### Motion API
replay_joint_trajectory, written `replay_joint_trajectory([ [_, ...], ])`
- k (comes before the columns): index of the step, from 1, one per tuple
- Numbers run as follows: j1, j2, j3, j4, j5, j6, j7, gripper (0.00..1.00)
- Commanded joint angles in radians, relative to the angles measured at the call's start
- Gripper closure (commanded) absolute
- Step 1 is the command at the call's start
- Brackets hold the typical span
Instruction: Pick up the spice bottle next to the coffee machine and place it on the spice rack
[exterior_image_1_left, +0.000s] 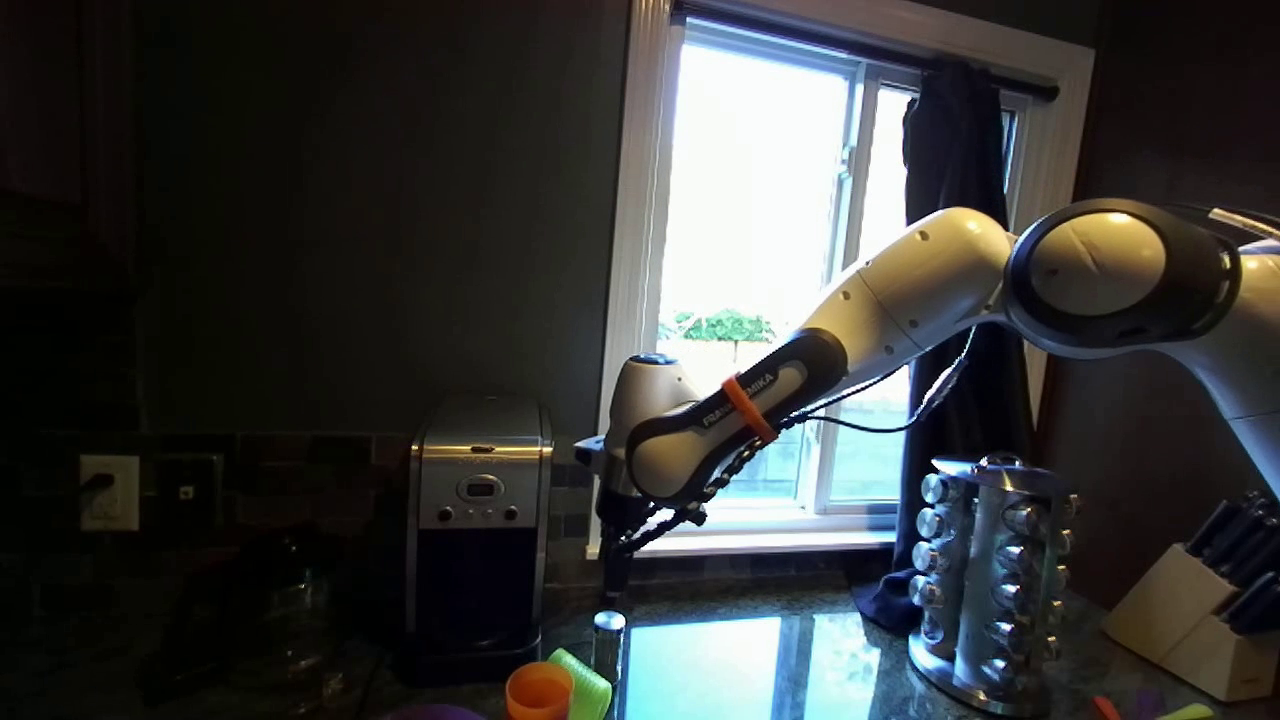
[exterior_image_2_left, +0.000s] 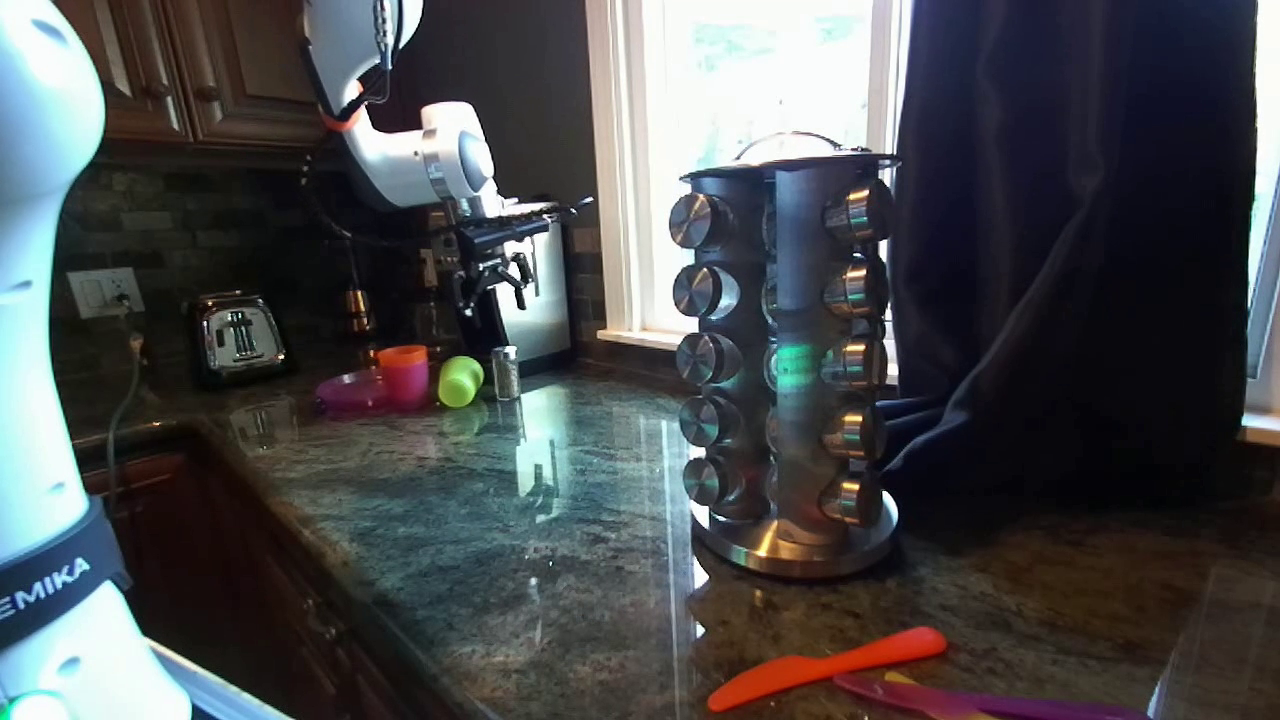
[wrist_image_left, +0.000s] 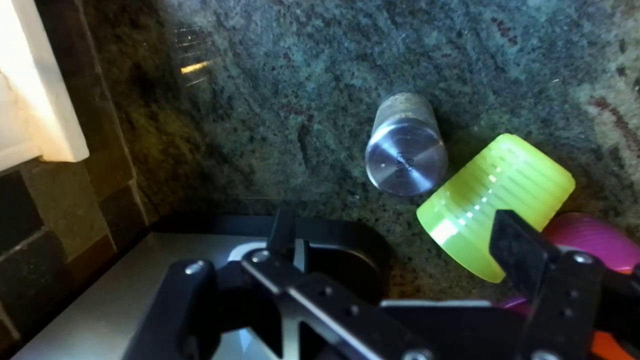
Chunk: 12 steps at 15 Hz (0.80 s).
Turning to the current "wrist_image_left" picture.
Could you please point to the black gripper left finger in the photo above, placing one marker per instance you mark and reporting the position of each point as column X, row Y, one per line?
column 283, row 232

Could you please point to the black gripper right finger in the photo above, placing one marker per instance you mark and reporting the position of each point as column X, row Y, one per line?
column 523, row 256

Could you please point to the steel capped spice bottle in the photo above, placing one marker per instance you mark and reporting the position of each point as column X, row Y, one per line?
column 405, row 157

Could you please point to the silver black coffee machine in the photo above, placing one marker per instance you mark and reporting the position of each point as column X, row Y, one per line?
column 133, row 301

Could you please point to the yellow-green plastic cup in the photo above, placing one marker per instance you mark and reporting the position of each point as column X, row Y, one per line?
column 496, row 192

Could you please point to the magenta plastic cup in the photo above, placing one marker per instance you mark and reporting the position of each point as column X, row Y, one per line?
column 593, row 241

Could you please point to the orange plastic cup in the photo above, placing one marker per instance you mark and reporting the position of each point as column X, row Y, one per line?
column 613, row 346

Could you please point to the white window frame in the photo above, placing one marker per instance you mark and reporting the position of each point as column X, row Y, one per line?
column 32, row 86

